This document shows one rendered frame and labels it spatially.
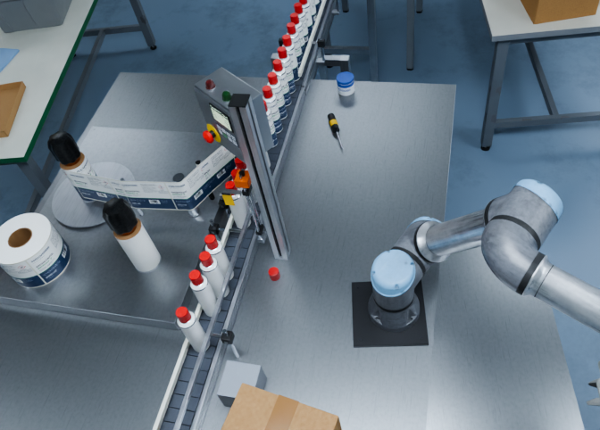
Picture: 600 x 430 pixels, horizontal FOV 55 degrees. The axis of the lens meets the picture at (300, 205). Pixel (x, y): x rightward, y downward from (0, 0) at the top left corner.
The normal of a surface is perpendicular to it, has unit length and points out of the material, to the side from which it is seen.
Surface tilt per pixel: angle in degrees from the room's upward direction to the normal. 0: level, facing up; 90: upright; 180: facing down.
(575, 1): 91
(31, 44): 0
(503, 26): 0
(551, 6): 91
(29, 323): 0
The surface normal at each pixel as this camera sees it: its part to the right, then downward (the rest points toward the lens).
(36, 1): 0.04, 0.83
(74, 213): -0.14, -0.62
